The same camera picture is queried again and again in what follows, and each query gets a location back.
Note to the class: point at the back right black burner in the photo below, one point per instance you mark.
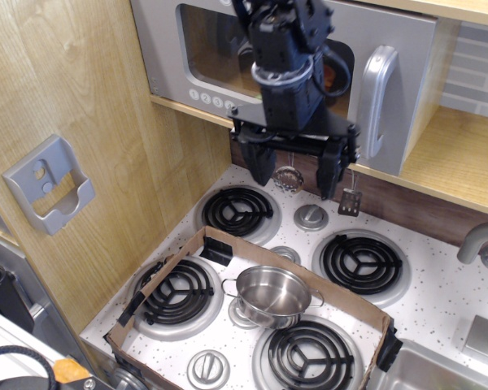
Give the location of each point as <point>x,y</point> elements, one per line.
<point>364,264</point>

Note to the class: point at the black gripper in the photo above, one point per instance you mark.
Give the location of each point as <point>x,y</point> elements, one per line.
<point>295,120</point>

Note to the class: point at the middle grey stove knob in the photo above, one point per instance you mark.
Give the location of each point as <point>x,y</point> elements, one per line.
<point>288,253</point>

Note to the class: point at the grey wall phone holder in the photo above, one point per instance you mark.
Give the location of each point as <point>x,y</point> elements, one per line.
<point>38,174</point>

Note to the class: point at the front left black burner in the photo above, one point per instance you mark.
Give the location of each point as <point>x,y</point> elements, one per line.
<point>184,294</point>

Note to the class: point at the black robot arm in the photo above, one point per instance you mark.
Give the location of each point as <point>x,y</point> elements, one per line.
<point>296,72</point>

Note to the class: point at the front grey stove knob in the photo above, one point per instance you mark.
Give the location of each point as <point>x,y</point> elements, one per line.
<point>208,369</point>

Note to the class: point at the brown cardboard barrier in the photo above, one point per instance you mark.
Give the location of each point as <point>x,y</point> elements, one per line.
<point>159,355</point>

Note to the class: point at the wooden shelf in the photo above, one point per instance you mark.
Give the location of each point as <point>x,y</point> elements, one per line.
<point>449,160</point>

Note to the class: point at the hanging metal strainer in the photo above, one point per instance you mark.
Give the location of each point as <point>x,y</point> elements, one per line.
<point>287,178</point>

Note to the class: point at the grey toy microwave door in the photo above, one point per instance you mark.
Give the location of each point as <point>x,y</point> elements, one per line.
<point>196,53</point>

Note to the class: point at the black burner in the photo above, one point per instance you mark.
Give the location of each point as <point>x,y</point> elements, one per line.
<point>184,294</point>
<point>309,355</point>
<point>364,264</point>
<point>239,211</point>

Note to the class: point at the back grey stove knob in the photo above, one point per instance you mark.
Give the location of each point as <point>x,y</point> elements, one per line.
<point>311,218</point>

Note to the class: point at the steel sink basin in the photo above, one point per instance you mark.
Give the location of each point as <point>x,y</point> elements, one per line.
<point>416,367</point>

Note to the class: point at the orange toy pepper half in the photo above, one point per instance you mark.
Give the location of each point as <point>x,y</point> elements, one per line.
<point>329,76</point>

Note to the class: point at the front right black burner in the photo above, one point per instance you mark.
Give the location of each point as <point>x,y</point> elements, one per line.
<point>309,355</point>

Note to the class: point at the grey stove knob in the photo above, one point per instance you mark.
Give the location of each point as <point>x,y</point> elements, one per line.
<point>208,369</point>
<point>288,253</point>
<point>311,218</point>

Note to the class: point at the stainless steel pot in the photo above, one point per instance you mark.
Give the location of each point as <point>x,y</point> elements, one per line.
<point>270,297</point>

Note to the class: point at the grey toy faucet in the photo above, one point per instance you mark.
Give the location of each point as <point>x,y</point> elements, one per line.
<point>475,244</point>

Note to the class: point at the back left black burner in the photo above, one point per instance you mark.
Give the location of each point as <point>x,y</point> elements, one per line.
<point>239,211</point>

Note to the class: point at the hanging metal spatula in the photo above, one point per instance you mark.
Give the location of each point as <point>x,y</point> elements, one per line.
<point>350,200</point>

